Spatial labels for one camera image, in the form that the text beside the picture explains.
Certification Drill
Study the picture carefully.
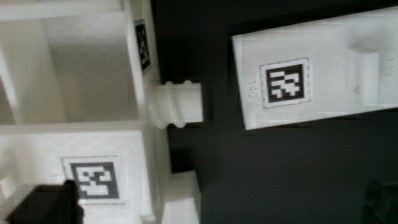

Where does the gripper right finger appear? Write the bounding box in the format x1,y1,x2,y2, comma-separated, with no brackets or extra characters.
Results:
361,180,398,224

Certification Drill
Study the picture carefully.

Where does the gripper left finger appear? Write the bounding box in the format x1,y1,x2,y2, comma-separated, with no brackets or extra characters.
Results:
6,180,84,224

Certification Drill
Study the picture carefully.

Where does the white cabinet door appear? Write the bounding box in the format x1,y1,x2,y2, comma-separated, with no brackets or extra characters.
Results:
0,131,171,224
233,6,398,130

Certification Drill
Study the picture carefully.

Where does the white cabinet body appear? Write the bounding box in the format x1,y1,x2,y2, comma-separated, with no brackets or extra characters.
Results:
0,0,207,224

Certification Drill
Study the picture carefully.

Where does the white U-shaped fence frame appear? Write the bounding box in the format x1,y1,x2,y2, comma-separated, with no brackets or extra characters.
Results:
162,171,201,224

